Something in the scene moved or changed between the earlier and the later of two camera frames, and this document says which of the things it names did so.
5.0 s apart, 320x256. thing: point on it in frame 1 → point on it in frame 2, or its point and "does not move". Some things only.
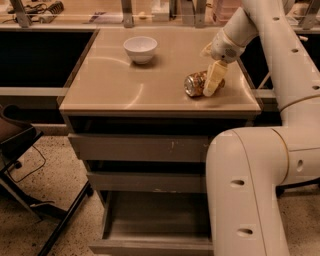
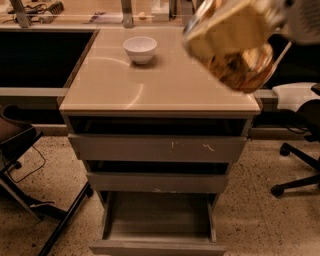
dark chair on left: [17, 136] does not move
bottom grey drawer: [154, 223] does not move
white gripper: [222, 48] → [304, 20]
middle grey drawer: [147, 176] does not move
